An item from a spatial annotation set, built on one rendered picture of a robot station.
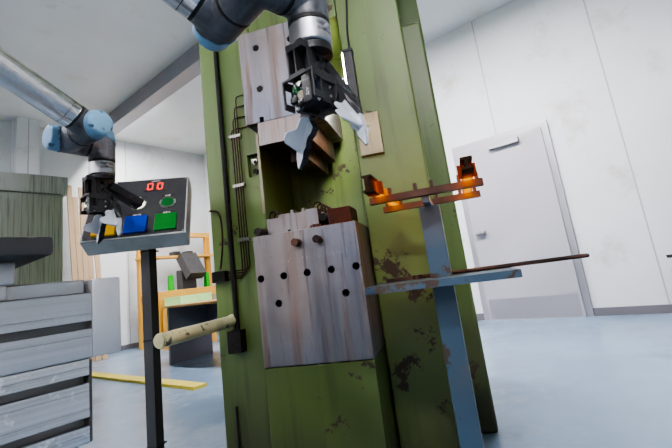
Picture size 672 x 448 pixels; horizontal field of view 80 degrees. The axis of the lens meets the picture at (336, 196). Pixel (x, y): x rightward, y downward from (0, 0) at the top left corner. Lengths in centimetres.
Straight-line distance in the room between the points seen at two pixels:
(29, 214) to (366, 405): 292
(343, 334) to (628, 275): 398
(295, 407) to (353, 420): 19
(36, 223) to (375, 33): 283
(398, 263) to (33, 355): 121
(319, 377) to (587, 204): 407
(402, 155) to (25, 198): 288
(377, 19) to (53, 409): 165
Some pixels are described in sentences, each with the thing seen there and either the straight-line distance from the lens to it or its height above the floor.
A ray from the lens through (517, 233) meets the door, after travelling 513.
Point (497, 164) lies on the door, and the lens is 525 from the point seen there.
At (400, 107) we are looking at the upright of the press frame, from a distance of 165.
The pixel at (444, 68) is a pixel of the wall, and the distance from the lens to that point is 589.
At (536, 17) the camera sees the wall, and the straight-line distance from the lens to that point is 570.
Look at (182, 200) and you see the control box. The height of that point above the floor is 109.
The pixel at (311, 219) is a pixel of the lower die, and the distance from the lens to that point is 147.
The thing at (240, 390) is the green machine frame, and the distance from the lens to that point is 179.
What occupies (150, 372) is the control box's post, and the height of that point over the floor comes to 50.
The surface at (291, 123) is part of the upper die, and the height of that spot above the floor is 133.
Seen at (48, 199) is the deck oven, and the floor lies 159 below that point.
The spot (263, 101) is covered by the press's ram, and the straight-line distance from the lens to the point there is 166.
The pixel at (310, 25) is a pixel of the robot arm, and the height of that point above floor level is 116.
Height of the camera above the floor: 74
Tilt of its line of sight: 11 degrees up
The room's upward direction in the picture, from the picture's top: 8 degrees counter-clockwise
